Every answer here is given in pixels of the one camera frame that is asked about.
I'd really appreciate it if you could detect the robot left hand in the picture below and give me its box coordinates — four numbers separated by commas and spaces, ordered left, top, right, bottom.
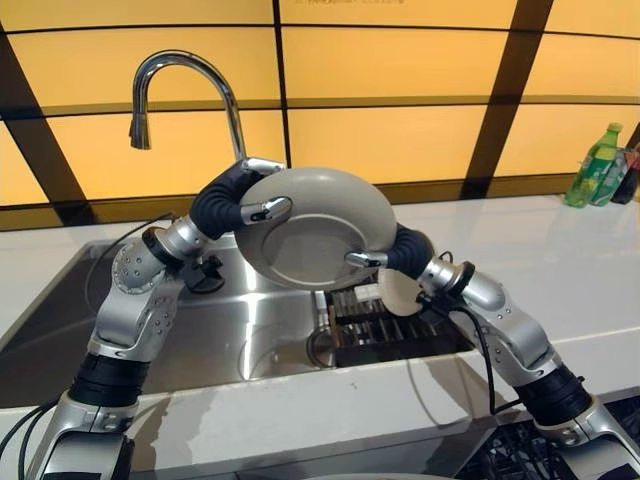
191, 157, 294, 242

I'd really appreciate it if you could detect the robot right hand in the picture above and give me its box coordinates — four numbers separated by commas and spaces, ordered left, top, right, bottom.
344, 224, 436, 279

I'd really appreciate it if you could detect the grey round plate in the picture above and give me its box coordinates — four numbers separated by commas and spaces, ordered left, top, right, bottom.
234, 166, 399, 292

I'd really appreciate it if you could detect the black dishwasher rack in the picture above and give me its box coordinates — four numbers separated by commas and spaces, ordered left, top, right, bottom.
452, 393, 640, 480

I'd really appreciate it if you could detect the small white plate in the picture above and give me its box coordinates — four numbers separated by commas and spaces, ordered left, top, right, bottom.
376, 268, 424, 318

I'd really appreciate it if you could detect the dark dish rack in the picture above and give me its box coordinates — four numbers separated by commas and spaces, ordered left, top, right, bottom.
323, 280, 472, 370

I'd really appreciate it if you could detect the chrome gooseneck faucet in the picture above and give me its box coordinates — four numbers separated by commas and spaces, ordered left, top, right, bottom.
129, 49, 250, 162

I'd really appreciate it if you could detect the stainless steel sink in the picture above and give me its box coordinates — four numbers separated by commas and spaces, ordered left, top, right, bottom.
0, 232, 476, 401

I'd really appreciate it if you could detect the round sink drain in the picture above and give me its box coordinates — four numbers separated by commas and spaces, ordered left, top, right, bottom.
305, 329, 337, 370

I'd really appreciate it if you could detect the green plastic bottle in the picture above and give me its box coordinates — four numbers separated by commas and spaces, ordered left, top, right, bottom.
563, 121, 626, 209

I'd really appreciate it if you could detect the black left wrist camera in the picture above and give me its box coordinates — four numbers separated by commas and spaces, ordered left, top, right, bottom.
179, 253, 227, 294

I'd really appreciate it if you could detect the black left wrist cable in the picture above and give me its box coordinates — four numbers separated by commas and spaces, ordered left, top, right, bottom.
83, 211, 177, 317

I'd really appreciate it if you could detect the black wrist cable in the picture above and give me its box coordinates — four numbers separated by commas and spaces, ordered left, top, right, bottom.
83, 211, 177, 317
423, 297, 522, 417

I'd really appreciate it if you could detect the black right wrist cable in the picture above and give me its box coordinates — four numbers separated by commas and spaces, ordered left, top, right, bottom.
423, 297, 522, 417

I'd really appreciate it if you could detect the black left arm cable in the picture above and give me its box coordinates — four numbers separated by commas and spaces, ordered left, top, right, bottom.
17, 405, 62, 480
0, 399, 60, 454

